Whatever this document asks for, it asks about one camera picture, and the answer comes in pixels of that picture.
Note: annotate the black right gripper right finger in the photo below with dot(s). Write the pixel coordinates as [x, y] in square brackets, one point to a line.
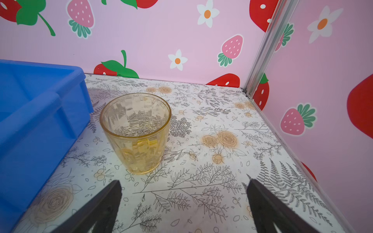
[271, 215]

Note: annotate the amber glass cup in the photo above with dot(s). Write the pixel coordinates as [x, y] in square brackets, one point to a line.
[137, 127]

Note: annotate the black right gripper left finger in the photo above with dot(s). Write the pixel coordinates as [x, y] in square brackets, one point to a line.
[98, 215]

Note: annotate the aluminium corner post right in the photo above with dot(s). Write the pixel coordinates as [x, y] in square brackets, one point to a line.
[281, 17]

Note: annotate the blue plastic bin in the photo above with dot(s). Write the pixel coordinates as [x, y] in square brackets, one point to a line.
[44, 109]

